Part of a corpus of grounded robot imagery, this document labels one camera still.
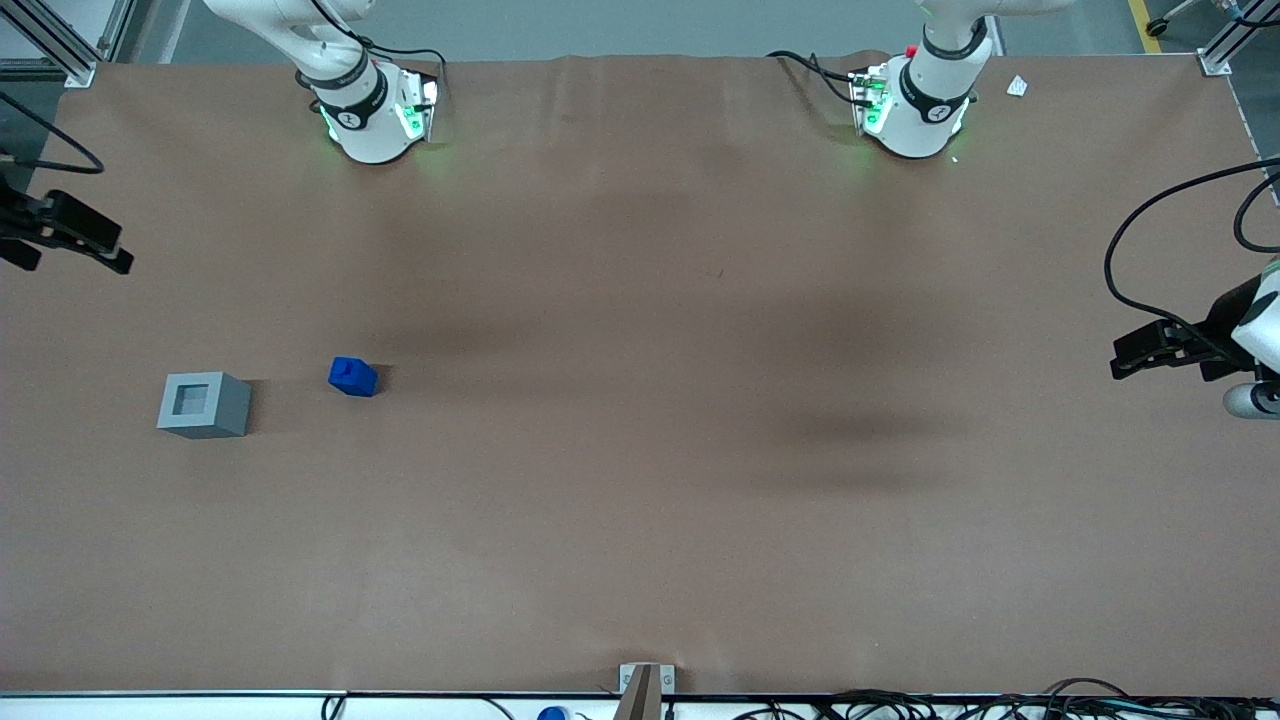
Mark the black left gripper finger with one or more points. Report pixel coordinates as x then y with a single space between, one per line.
1155 338
1150 365

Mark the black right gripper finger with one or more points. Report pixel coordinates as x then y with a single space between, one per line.
85 222
118 262

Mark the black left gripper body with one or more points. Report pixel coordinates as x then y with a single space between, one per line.
1213 330

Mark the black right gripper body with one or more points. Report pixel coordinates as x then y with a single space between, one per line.
14 222

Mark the blue plastic part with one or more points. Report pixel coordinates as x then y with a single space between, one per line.
352 376

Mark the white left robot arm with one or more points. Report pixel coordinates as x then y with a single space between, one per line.
925 105

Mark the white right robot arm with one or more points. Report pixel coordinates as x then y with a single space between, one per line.
365 120

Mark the gray square base block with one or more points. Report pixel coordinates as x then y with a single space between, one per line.
225 405

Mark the small white paper tag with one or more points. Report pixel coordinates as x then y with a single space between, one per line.
1017 86

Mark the black caster wheel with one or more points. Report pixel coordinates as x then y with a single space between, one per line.
1158 27

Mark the brown table mat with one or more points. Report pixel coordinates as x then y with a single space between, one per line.
640 450

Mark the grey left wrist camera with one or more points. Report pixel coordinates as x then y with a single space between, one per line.
1250 401

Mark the aluminium frame post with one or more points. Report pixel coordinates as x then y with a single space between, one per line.
60 45
1235 40

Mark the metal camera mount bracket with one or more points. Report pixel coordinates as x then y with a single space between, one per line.
645 690

